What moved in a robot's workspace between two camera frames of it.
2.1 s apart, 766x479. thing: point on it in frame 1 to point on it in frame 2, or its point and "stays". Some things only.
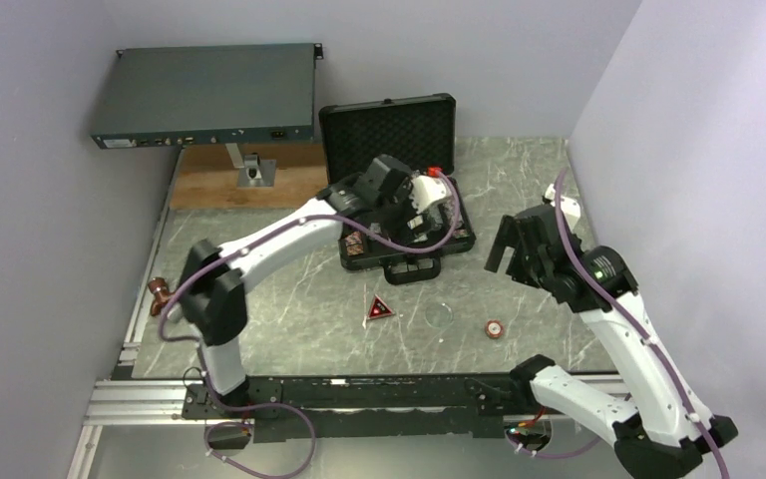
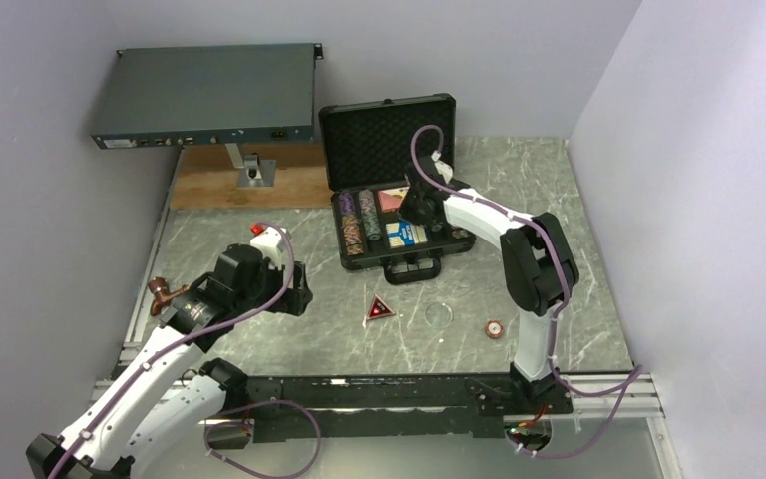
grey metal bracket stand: [252, 172] stays
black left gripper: [401, 229] to [298, 294]
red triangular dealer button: [378, 308] stays
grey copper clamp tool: [160, 290] stays
